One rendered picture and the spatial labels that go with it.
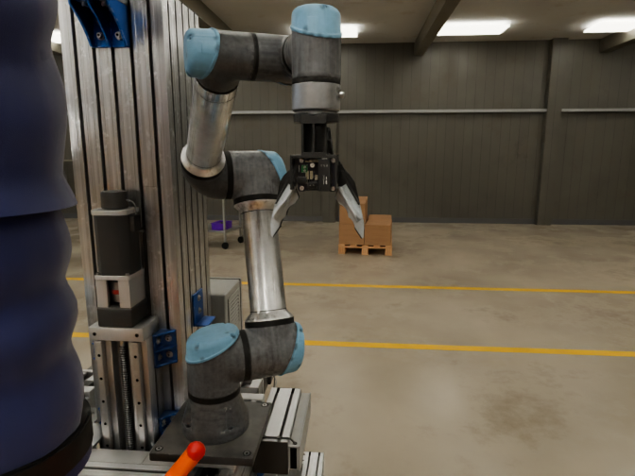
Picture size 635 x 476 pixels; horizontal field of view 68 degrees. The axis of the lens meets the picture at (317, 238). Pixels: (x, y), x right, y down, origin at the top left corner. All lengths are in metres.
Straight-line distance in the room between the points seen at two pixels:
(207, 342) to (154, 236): 0.32
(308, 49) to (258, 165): 0.44
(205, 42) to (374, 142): 10.24
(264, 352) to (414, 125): 10.16
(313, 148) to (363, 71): 10.41
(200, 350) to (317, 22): 0.68
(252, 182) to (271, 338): 0.36
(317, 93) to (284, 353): 0.60
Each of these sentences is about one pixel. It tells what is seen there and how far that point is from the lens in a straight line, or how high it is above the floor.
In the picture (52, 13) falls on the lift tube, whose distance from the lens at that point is 0.65.
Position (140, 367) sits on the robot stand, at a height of 1.15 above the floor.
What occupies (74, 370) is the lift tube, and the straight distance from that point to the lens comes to 0.69.
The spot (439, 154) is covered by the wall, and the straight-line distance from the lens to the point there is 11.12.
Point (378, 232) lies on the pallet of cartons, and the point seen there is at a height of 0.36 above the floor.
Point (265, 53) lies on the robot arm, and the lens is 0.81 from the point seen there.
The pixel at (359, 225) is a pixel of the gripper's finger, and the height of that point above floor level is 1.54.
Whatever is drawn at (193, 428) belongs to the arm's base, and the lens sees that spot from 1.13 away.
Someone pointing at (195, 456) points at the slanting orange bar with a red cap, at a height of 1.30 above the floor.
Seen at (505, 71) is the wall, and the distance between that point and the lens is 11.53.
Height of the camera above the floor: 1.67
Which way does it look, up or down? 11 degrees down
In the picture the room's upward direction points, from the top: straight up
